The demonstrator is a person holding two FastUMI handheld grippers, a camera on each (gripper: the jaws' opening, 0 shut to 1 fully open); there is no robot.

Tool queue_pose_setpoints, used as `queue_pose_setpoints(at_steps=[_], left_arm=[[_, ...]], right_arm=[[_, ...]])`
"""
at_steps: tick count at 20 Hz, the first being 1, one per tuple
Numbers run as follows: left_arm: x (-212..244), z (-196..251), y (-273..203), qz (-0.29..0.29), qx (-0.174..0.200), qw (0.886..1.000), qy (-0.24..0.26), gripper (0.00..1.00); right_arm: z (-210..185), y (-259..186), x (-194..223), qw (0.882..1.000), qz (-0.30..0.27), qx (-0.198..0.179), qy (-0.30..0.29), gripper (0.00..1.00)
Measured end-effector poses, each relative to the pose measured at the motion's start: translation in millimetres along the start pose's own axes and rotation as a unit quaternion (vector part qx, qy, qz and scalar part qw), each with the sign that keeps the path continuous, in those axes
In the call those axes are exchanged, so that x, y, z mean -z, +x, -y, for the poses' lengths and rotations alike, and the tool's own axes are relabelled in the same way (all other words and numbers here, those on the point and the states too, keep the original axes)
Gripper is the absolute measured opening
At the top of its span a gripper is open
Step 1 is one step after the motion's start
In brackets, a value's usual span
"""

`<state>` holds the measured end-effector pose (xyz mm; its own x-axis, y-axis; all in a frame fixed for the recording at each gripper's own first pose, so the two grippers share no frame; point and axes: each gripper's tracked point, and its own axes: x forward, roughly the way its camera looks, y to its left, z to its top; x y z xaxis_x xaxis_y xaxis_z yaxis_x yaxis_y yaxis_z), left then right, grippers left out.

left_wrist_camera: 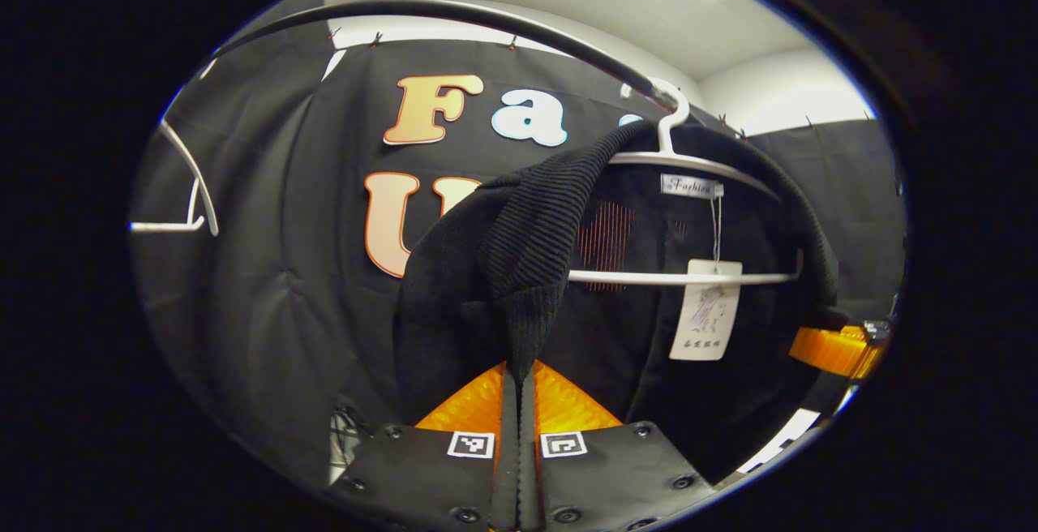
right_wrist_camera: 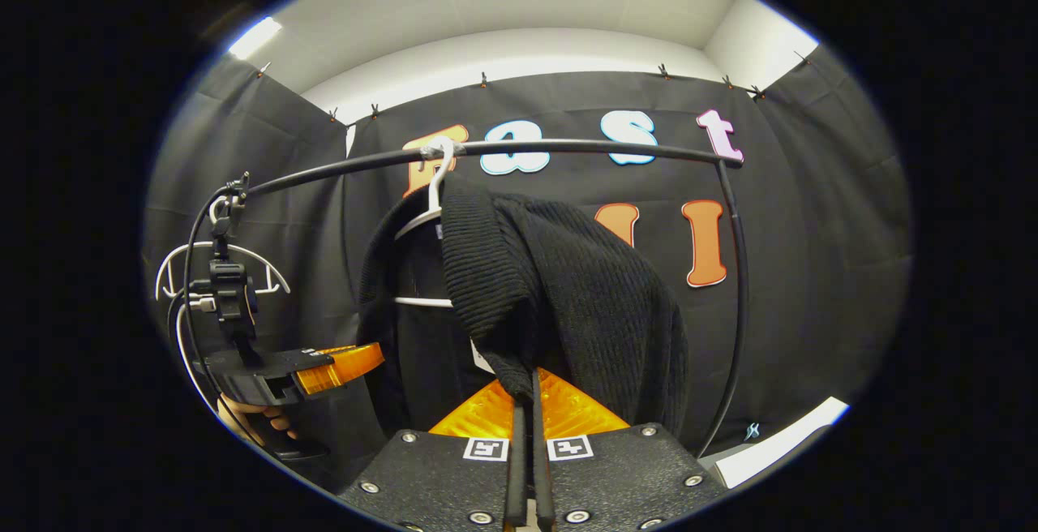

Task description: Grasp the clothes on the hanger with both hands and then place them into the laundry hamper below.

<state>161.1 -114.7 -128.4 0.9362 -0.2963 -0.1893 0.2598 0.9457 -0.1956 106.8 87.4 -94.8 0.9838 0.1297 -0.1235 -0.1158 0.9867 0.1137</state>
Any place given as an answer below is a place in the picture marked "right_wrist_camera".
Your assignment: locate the small ceiling light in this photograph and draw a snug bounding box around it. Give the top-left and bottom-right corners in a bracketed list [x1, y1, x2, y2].
[227, 16, 284, 61]

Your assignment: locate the white cable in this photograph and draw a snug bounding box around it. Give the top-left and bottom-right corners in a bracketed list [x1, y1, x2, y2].
[173, 293, 218, 415]

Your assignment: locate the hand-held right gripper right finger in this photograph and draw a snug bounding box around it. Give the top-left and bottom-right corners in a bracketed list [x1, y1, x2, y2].
[529, 368, 727, 532]

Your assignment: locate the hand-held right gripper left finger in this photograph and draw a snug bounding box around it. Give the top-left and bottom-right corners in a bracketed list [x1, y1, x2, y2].
[337, 378, 529, 532]

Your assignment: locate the black backdrop cloth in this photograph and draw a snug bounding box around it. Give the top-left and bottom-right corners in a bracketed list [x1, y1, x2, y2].
[144, 44, 913, 484]

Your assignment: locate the black knit sweater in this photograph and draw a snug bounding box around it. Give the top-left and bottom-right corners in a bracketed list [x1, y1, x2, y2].
[357, 174, 690, 440]

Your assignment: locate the white hanger with clothes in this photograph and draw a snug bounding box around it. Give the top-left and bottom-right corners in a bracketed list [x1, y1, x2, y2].
[394, 137, 460, 309]

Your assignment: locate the row of small backdrop clips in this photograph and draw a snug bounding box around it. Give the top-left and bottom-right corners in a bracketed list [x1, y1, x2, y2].
[258, 49, 812, 123]

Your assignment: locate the black cable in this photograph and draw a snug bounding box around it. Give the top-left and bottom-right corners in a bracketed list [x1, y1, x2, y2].
[182, 174, 252, 411]

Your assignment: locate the white board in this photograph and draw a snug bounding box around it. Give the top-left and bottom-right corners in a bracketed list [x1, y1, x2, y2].
[714, 397, 851, 490]

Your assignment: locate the black clothes rack rail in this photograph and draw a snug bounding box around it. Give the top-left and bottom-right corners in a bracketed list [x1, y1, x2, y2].
[242, 139, 750, 460]

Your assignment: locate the empty white plastic hanger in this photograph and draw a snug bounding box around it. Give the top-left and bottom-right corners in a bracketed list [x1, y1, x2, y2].
[154, 242, 291, 300]

